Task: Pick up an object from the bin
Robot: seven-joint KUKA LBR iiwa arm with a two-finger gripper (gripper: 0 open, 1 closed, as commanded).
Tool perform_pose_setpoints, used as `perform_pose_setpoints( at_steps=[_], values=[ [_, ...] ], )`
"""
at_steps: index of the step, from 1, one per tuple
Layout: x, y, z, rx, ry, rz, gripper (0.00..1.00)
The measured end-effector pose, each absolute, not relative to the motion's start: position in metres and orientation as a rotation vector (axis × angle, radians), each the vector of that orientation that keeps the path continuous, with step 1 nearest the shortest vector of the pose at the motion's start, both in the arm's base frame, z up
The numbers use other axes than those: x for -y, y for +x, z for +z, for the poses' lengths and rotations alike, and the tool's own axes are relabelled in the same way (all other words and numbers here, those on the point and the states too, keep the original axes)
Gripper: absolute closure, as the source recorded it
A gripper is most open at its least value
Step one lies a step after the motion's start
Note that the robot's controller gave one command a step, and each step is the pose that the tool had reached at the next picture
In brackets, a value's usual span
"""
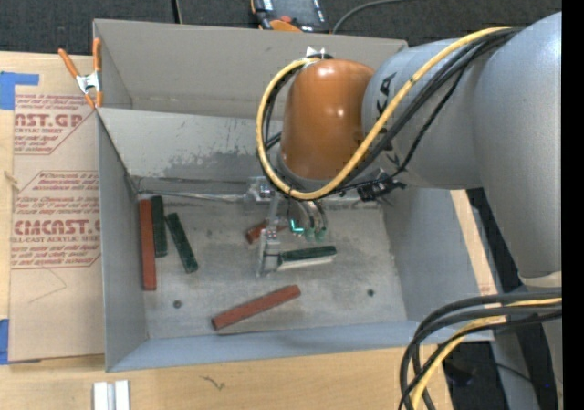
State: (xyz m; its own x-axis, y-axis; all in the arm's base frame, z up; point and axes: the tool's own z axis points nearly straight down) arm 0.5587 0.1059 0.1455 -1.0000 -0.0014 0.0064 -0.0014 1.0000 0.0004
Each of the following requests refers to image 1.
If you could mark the red-brown flat block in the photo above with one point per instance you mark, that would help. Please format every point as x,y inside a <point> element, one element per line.
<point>148,244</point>
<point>255,308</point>
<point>254,232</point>

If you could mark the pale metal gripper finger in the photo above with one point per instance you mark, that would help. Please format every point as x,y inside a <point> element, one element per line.
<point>262,257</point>
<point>274,257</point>

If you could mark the black cylinder on white bracket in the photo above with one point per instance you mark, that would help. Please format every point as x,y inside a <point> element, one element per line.
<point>376,190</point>

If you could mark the brown cardboard board red print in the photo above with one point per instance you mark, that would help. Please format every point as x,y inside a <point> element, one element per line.
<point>55,298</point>

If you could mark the grey metal bin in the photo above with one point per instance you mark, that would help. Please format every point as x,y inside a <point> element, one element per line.
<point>191,157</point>

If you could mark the dark green flat block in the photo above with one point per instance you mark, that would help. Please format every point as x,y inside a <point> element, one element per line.
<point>310,254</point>
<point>159,230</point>
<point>182,244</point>

